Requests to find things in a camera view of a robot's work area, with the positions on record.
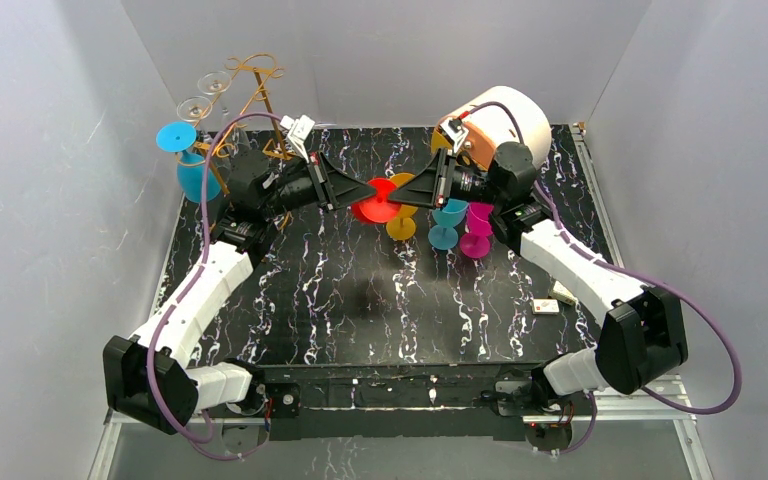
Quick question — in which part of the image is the cream rectangular box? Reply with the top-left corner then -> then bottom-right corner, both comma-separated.
549,280 -> 578,306

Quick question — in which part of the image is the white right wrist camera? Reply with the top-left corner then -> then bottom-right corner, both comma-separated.
439,116 -> 469,154

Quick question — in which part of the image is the magenta plastic wine glass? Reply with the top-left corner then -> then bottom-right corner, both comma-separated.
459,202 -> 493,259

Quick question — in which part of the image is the light blue plastic wine glass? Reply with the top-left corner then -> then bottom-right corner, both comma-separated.
428,199 -> 469,250

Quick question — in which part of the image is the small white box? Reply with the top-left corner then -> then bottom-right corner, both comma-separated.
532,299 -> 561,315

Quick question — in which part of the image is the round drawer cabinet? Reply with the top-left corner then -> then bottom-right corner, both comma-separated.
430,86 -> 552,170

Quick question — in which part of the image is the black marble table mat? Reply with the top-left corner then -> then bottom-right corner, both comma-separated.
149,124 -> 612,366

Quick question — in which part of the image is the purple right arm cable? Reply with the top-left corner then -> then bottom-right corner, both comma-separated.
460,100 -> 744,457

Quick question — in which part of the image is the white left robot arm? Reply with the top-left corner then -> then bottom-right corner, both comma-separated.
102,150 -> 376,435

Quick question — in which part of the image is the clear wine glass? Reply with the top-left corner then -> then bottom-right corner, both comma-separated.
176,96 -> 213,128
197,70 -> 248,158

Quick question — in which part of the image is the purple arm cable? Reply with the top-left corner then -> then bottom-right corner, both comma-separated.
460,100 -> 744,457
145,111 -> 289,464

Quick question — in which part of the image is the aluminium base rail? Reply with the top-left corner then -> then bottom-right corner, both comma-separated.
90,392 -> 713,479

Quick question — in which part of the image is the red plastic wine glass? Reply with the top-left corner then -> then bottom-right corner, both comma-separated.
350,177 -> 401,224

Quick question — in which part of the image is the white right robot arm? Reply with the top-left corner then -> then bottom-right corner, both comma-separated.
388,141 -> 688,407

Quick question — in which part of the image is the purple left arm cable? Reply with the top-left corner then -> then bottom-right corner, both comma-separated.
145,111 -> 289,464

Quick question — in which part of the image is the gold wire wine glass rack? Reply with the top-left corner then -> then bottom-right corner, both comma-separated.
178,53 -> 284,201

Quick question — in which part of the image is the orange plastic wine glass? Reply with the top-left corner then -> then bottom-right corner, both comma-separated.
386,172 -> 418,241

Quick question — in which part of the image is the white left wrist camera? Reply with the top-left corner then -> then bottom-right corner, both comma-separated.
279,115 -> 315,162

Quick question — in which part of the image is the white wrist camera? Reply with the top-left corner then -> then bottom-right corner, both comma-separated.
439,116 -> 469,154
279,115 -> 315,162

